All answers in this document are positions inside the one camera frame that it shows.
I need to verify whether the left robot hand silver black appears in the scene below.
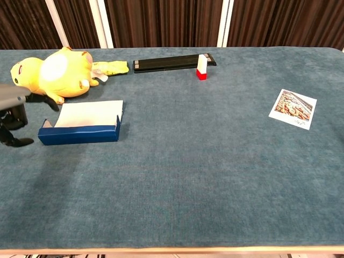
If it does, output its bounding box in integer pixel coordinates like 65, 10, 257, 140
0, 83, 60, 148

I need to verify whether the blue rectangular box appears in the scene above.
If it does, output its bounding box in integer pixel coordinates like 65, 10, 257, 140
37, 100, 124, 146

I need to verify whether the yellow plush toy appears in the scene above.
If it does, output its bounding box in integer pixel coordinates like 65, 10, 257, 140
10, 46, 109, 105

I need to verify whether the yellow green snack packet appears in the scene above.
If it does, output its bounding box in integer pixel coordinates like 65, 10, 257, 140
92, 60, 130, 77

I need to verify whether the black flat bar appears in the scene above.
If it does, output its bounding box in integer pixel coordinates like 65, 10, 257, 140
133, 53, 217, 74

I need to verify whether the dark brown curtain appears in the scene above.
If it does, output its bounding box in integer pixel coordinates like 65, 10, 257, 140
0, 0, 344, 51

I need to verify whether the teal table cloth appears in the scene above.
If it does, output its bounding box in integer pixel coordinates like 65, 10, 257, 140
0, 47, 344, 249

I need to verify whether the red white stamp block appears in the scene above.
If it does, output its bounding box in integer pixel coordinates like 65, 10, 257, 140
196, 54, 209, 81

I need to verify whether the white bordered photo card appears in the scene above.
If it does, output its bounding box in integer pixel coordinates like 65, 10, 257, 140
268, 88, 318, 131

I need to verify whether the white metal post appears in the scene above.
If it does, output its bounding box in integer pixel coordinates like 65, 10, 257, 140
45, 0, 70, 49
217, 0, 234, 48
88, 0, 114, 49

